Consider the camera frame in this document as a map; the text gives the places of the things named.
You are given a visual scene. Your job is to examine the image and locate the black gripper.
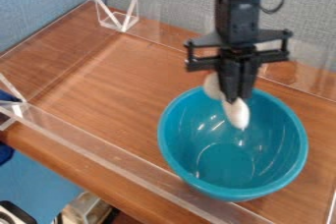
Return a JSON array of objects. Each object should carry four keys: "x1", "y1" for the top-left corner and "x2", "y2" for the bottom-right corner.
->
[{"x1": 186, "y1": 0, "x2": 294, "y2": 104}]

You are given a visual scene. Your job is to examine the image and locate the white toy mushroom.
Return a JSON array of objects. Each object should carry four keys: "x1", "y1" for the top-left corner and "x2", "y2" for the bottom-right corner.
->
[{"x1": 204, "y1": 73, "x2": 251, "y2": 131}]

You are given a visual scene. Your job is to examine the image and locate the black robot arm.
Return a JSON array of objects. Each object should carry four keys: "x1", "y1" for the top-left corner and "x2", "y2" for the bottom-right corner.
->
[{"x1": 186, "y1": 0, "x2": 294, "y2": 103}]

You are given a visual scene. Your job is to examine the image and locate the blue plastic bowl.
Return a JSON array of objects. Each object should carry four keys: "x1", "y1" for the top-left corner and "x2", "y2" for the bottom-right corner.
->
[{"x1": 158, "y1": 87, "x2": 308, "y2": 202}]

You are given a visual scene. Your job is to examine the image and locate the clear acrylic back barrier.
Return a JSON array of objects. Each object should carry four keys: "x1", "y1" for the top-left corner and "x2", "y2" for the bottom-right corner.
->
[{"x1": 128, "y1": 17, "x2": 336, "y2": 102}]

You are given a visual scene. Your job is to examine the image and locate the clear acrylic barrier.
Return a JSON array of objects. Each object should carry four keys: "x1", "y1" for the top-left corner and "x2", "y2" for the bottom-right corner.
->
[
  {"x1": 6, "y1": 103, "x2": 274, "y2": 224},
  {"x1": 128, "y1": 17, "x2": 336, "y2": 102}
]

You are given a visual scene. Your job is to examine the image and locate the clear acrylic front barrier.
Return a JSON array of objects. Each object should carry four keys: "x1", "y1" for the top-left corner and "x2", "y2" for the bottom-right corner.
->
[{"x1": 6, "y1": 103, "x2": 274, "y2": 224}]

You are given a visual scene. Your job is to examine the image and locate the grey clutter below table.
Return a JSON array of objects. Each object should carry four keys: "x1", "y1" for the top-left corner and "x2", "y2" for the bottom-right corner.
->
[{"x1": 51, "y1": 192, "x2": 120, "y2": 224}]

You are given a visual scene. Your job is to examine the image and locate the blue cloth object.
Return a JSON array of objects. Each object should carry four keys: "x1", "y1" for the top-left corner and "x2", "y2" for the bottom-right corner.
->
[{"x1": 0, "y1": 89, "x2": 23, "y2": 167}]

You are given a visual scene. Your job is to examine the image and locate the black white device below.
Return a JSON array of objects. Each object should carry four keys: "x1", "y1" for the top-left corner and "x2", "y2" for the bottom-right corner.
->
[{"x1": 0, "y1": 200, "x2": 39, "y2": 224}]

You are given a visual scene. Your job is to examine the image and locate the clear acrylic corner bracket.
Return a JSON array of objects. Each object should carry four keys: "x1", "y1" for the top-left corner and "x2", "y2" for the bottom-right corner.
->
[{"x1": 94, "y1": 0, "x2": 139, "y2": 32}]

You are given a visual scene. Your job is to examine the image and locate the clear acrylic left bracket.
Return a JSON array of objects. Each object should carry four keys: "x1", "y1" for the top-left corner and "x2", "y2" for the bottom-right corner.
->
[{"x1": 0, "y1": 74, "x2": 27, "y2": 131}]

